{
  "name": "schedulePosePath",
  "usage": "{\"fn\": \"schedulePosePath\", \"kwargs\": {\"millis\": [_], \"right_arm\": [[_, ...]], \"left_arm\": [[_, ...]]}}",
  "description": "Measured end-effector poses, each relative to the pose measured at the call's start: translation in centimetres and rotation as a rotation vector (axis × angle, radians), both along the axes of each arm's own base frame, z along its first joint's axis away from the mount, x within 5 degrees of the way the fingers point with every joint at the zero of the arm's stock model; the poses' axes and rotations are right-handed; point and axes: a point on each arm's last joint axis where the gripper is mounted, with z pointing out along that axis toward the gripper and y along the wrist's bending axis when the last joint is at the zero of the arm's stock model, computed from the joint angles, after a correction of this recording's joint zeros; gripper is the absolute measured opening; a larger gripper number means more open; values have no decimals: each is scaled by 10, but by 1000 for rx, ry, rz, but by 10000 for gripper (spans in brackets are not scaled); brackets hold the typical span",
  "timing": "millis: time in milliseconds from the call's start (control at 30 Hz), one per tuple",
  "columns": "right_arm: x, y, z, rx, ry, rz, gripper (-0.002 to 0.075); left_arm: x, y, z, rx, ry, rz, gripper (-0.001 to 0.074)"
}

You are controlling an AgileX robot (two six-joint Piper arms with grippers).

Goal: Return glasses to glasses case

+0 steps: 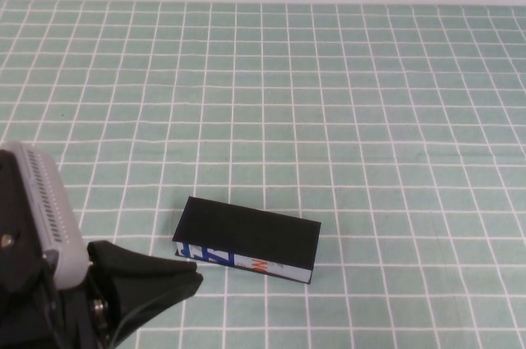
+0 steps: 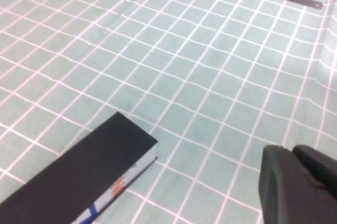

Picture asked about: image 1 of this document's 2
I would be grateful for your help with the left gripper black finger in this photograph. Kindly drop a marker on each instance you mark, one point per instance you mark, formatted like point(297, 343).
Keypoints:
point(135, 264)
point(156, 295)

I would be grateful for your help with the green white checked tablecloth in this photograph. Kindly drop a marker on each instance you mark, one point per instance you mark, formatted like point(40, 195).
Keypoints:
point(328, 119)

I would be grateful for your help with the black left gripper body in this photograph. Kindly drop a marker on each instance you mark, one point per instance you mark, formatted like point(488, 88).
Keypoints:
point(74, 320)

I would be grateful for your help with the black printed glasses case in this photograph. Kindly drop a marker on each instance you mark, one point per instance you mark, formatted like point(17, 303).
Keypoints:
point(246, 230)

